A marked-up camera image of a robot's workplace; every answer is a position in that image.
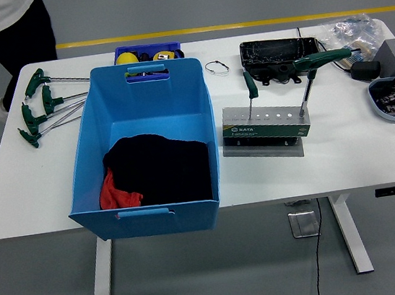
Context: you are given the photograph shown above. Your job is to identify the thin wire loop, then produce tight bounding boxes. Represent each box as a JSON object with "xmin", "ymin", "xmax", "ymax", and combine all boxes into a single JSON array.
[{"xmin": 203, "ymin": 58, "xmax": 232, "ymax": 79}]

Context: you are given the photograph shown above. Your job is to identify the black power adapter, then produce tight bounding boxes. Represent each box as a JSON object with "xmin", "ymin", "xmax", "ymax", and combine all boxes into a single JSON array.
[{"xmin": 349, "ymin": 58, "xmax": 383, "ymax": 84}]

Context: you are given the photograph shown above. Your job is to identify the yellow ball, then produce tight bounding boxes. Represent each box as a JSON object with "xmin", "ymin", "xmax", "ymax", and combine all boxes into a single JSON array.
[{"xmin": 115, "ymin": 50, "xmax": 140, "ymax": 66}]

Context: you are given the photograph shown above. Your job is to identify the yellow tape measure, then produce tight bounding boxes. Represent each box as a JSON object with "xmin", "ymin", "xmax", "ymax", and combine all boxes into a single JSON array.
[{"xmin": 151, "ymin": 49, "xmax": 176, "ymax": 62}]

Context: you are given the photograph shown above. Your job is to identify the black plastic housing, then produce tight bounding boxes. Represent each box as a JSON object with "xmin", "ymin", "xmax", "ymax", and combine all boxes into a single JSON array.
[{"xmin": 238, "ymin": 32, "xmax": 325, "ymax": 91}]

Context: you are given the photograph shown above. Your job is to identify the red cloth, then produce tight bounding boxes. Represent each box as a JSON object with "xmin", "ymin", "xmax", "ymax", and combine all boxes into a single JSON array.
[{"xmin": 95, "ymin": 163, "xmax": 144, "ymax": 212}]

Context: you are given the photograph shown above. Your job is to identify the large green T-handle hex key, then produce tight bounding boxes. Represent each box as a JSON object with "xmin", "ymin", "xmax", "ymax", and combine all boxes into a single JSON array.
[{"xmin": 290, "ymin": 46, "xmax": 360, "ymax": 118}]

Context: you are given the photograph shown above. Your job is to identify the small green T-handle hex key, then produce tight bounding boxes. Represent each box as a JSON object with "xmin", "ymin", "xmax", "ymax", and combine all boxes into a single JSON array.
[{"xmin": 242, "ymin": 69, "xmax": 263, "ymax": 120}]

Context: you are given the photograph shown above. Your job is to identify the white table leg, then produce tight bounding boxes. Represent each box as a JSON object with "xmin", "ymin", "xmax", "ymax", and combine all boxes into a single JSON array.
[
  {"xmin": 83, "ymin": 234, "xmax": 119, "ymax": 295},
  {"xmin": 327, "ymin": 191, "xmax": 375, "ymax": 277}
]

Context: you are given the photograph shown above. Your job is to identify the black cloth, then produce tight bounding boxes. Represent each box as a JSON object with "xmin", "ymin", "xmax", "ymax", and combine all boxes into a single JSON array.
[{"xmin": 100, "ymin": 126, "xmax": 215, "ymax": 213}]

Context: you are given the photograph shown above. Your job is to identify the person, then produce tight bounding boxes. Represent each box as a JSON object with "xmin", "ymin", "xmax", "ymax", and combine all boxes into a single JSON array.
[{"xmin": 0, "ymin": 0, "xmax": 66, "ymax": 123}]

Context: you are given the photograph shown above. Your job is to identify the black adapter cord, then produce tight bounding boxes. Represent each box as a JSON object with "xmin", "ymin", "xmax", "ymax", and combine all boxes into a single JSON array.
[{"xmin": 296, "ymin": 20, "xmax": 352, "ymax": 77}]

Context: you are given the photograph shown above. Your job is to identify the large light blue plastic box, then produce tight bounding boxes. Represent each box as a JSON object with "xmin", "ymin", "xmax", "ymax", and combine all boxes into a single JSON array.
[{"xmin": 49, "ymin": 52, "xmax": 230, "ymax": 248}]

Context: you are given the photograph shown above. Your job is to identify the green grey hex key rack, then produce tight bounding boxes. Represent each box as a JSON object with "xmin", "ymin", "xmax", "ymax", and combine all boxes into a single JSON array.
[{"xmin": 217, "ymin": 96, "xmax": 316, "ymax": 168}]

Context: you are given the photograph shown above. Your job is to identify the black floor cable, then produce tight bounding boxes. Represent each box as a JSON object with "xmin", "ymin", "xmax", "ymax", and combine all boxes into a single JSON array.
[{"xmin": 304, "ymin": 197, "xmax": 333, "ymax": 295}]

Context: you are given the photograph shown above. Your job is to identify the small dark blue bin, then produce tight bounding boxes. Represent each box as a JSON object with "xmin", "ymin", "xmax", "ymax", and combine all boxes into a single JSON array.
[{"xmin": 112, "ymin": 38, "xmax": 187, "ymax": 85}]

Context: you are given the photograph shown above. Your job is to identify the clear bag of parts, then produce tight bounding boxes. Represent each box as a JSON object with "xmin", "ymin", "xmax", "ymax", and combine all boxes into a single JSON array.
[{"xmin": 317, "ymin": 11, "xmax": 389, "ymax": 70}]

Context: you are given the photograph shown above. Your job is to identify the metal floor plate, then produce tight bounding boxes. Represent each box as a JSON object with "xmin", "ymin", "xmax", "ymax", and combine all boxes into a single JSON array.
[{"xmin": 287, "ymin": 209, "xmax": 322, "ymax": 240}]

